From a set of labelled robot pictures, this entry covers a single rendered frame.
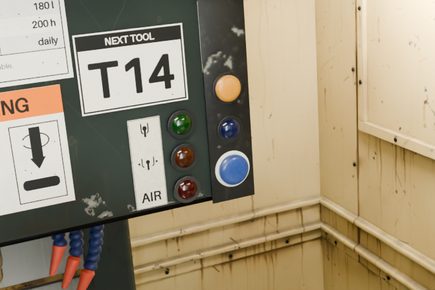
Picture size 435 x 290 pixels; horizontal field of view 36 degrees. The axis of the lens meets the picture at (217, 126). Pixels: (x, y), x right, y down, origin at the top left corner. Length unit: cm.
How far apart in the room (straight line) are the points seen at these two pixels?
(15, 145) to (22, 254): 74
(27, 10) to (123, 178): 17
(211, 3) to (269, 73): 122
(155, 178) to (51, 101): 12
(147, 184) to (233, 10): 18
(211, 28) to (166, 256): 129
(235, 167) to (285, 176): 128
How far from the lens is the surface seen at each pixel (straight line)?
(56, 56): 58
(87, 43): 58
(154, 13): 60
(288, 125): 188
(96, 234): 81
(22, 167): 59
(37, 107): 58
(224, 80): 62
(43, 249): 131
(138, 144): 61
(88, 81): 59
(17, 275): 133
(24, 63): 58
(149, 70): 60
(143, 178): 62
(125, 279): 143
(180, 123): 61
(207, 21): 61
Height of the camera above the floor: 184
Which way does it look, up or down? 16 degrees down
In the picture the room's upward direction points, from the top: 4 degrees counter-clockwise
